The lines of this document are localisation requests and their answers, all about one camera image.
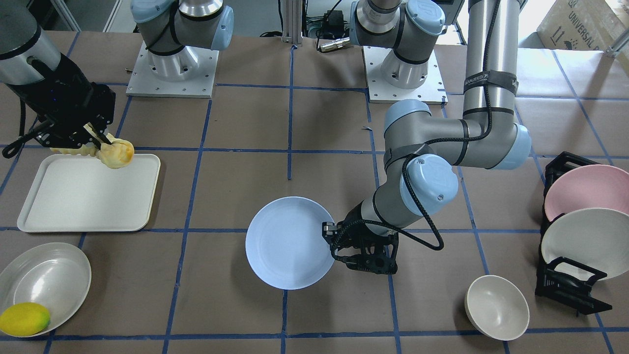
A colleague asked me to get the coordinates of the aluminium frame post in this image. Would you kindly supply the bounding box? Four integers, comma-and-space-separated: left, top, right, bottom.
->
280, 0, 305, 47

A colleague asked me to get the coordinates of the silver cylinder connector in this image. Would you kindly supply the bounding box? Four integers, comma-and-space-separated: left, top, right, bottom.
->
317, 37, 353, 53

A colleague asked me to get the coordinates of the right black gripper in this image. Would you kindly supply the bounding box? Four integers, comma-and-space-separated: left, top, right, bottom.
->
29, 83, 116, 148

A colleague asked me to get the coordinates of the white rectangular tray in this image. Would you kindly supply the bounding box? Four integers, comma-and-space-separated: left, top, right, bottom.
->
17, 154, 160, 233

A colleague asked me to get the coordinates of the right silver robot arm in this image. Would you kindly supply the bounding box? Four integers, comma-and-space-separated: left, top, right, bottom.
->
1, 0, 234, 169

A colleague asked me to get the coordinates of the white plate in rack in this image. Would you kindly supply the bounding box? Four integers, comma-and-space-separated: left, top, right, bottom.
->
541, 208, 629, 279

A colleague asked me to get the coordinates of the yellow toy bread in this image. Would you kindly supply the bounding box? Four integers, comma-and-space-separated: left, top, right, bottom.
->
50, 134, 135, 170

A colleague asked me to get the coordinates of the black dish rack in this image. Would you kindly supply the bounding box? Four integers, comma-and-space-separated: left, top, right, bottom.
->
535, 151, 612, 315

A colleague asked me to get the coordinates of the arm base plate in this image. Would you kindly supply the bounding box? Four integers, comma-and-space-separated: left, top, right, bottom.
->
126, 43, 220, 99
363, 46, 449, 105

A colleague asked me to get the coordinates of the white round plate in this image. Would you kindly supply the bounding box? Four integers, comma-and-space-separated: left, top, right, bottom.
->
0, 242, 92, 338

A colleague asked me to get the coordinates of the blue plate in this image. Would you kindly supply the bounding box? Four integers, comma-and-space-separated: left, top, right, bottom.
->
245, 196, 334, 291

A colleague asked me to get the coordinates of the pink plate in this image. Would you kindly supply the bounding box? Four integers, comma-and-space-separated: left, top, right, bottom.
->
544, 164, 629, 220

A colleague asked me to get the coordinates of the cream bowl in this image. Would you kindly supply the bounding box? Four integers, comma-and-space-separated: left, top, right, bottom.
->
464, 275, 530, 341

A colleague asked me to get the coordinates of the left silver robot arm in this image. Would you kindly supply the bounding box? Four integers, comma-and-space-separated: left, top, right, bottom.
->
322, 0, 532, 275

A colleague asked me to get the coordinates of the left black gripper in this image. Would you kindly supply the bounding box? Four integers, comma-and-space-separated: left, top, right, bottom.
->
322, 219, 400, 275

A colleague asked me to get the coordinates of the yellow toy lemon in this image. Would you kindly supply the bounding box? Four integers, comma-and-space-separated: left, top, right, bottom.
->
0, 302, 50, 337

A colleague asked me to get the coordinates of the cardboard box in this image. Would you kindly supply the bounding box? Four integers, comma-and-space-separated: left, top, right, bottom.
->
537, 0, 629, 50

